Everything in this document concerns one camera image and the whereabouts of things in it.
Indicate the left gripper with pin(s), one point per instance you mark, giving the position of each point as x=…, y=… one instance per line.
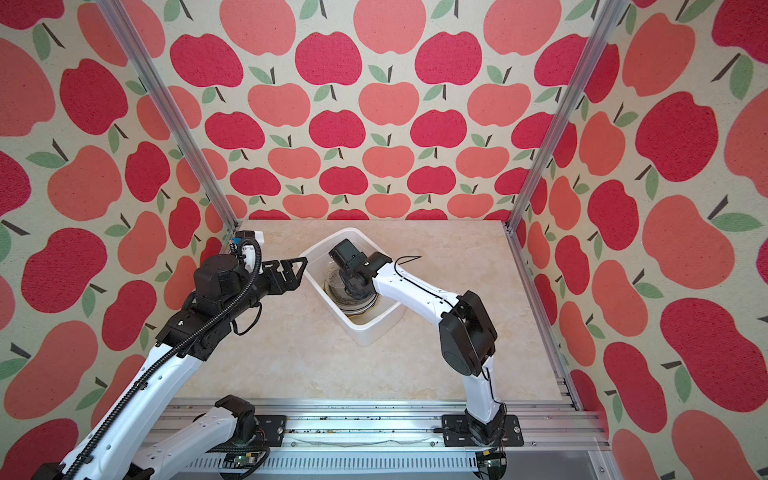
x=292, y=281

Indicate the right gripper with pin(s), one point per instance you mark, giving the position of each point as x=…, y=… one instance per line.
x=350, y=291

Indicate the clear glass plate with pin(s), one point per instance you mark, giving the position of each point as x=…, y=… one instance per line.
x=351, y=300

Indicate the white plastic bin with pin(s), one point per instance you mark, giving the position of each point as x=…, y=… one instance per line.
x=370, y=321

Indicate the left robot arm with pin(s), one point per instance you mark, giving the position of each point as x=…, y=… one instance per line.
x=107, y=452

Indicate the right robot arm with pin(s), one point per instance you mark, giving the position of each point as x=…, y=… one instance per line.
x=466, y=333

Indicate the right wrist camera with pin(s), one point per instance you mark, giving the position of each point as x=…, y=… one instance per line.
x=347, y=256

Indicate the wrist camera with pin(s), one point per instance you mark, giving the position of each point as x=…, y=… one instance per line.
x=223, y=276
x=347, y=256

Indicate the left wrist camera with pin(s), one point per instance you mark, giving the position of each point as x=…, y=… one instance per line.
x=223, y=276

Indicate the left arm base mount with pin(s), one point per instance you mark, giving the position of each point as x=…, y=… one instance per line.
x=256, y=432

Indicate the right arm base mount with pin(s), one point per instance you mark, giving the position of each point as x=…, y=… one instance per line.
x=465, y=431

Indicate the left aluminium frame post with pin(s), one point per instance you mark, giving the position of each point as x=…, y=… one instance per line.
x=130, y=41

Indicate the aluminium frame post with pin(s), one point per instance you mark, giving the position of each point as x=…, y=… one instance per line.
x=605, y=25
x=130, y=41

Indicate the right aluminium frame post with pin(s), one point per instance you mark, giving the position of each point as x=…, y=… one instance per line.
x=605, y=25

